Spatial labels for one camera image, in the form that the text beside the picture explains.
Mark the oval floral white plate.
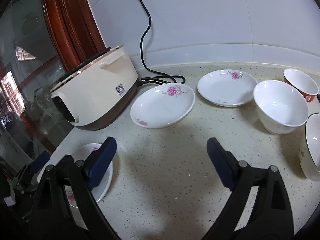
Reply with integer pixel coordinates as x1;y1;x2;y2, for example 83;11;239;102
65;143;113;209

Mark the large floral white plate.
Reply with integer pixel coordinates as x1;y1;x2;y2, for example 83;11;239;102
130;83;195;129

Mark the white speckled bowl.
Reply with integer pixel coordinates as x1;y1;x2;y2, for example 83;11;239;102
299;113;320;181

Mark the plain white bowl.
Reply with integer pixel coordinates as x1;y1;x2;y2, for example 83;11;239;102
253;80;309;134

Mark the cream electric cooker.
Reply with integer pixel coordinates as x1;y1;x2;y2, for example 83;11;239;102
50;46;138;131

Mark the glass cabinet door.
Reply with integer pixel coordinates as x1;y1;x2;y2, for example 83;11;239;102
1;0;72;177

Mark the small floral white plate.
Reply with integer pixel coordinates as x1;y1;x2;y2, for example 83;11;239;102
197;69;258;107

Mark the red white bowl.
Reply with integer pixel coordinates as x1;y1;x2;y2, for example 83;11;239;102
283;68;319;102

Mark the red wooden door frame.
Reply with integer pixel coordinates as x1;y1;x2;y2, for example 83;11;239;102
41;0;106;71

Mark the black power cable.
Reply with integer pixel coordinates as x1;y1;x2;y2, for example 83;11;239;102
129;0;187;86

